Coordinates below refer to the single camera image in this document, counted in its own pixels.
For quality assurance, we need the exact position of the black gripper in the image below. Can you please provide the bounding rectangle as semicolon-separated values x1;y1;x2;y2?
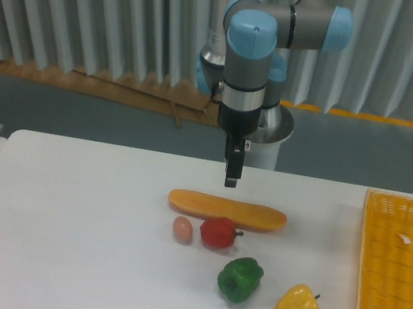
218;103;261;188

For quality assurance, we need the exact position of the red bell pepper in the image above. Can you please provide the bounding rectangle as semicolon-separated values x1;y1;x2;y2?
200;218;244;249

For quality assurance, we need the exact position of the long orange bread loaf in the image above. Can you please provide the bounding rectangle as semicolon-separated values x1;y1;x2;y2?
168;188;288;233

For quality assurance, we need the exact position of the green bell pepper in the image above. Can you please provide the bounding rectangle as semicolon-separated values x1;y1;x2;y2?
217;257;264;304

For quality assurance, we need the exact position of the brown cardboard sheet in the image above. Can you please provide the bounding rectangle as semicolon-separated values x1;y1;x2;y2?
0;60;218;127

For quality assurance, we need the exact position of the white paper tag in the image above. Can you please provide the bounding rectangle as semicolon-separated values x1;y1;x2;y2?
399;234;412;245

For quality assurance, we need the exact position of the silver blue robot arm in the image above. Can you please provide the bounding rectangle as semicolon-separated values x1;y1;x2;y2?
196;0;354;188

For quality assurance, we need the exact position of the brown egg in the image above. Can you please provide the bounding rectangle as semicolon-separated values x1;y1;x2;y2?
172;216;193;244

